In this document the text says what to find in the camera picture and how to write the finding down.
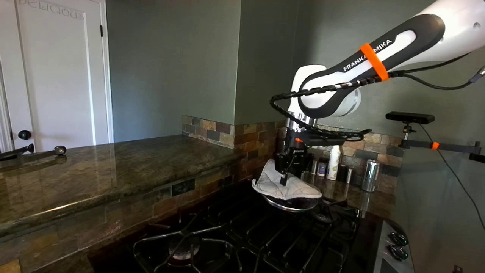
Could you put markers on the silver metal can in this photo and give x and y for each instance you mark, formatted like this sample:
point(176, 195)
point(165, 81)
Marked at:
point(370, 174)

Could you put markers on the white quilted pot holder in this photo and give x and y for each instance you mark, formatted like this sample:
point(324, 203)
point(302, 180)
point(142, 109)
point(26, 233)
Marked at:
point(276, 185)

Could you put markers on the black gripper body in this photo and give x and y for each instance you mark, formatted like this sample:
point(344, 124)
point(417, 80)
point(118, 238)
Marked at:
point(292, 159)

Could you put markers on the black gas stove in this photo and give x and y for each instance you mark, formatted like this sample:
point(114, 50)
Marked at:
point(238, 230)

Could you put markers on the black ice cream scoop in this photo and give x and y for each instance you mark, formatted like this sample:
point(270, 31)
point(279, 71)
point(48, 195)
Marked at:
point(27, 151)

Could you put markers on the white bottle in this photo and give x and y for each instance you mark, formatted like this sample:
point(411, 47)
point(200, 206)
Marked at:
point(333, 162)

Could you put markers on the black frying pan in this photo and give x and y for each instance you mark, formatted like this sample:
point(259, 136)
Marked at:
point(294, 204)

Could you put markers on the granite raised counter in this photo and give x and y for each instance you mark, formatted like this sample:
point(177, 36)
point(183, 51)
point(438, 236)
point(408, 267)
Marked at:
point(42, 186)

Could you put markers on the white door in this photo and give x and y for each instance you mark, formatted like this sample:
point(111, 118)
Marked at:
point(55, 85)

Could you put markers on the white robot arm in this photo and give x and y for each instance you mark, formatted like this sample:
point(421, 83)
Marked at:
point(441, 33)

